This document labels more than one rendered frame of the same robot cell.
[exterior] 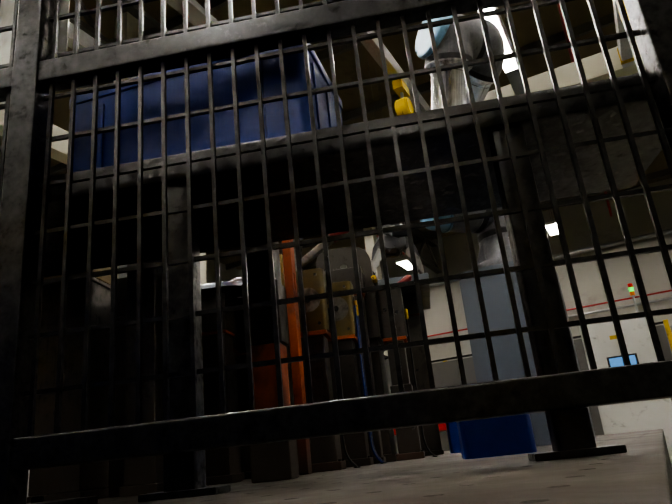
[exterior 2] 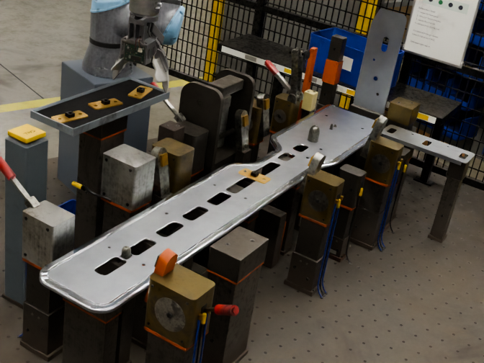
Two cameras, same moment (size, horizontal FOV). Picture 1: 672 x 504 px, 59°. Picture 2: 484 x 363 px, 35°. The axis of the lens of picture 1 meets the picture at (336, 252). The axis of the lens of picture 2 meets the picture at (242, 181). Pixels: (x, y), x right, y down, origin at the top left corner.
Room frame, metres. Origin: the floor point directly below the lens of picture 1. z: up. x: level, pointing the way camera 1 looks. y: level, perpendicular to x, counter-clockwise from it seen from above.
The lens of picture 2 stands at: (3.29, 0.78, 1.92)
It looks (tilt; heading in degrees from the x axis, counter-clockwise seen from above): 27 degrees down; 201
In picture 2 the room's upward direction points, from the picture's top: 9 degrees clockwise
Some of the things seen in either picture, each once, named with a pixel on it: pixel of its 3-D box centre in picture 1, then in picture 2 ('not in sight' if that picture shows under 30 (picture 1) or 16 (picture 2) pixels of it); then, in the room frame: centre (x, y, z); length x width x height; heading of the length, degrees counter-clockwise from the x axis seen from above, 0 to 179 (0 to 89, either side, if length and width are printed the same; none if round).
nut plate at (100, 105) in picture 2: not in sight; (105, 102); (1.76, -0.19, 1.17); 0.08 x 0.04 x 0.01; 160
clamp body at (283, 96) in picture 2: (322, 367); (275, 145); (1.08, 0.05, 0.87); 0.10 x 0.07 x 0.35; 83
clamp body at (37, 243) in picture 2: not in sight; (42, 281); (2.13, -0.09, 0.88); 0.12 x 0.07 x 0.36; 83
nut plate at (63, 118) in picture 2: not in sight; (70, 114); (1.88, -0.20, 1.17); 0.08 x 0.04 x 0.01; 163
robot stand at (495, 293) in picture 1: (525, 354); (103, 129); (1.40, -0.41, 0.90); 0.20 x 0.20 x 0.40; 64
